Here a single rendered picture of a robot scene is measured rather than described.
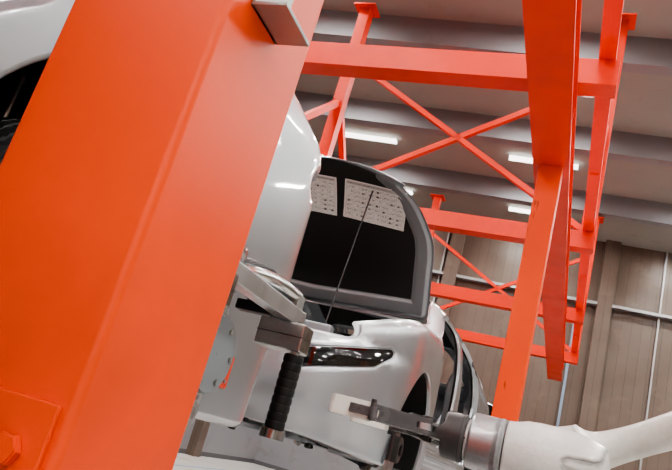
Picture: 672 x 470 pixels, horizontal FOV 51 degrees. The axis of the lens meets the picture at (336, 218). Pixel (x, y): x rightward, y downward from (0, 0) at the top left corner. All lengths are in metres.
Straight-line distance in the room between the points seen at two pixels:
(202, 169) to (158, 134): 0.05
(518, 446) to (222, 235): 0.65
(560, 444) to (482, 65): 3.81
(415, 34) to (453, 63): 5.14
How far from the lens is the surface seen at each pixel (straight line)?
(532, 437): 1.13
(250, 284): 1.09
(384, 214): 4.48
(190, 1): 0.62
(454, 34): 9.84
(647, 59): 9.65
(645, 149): 11.84
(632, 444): 1.29
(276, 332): 1.27
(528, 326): 4.75
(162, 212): 0.54
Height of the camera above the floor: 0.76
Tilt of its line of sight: 18 degrees up
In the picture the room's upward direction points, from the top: 16 degrees clockwise
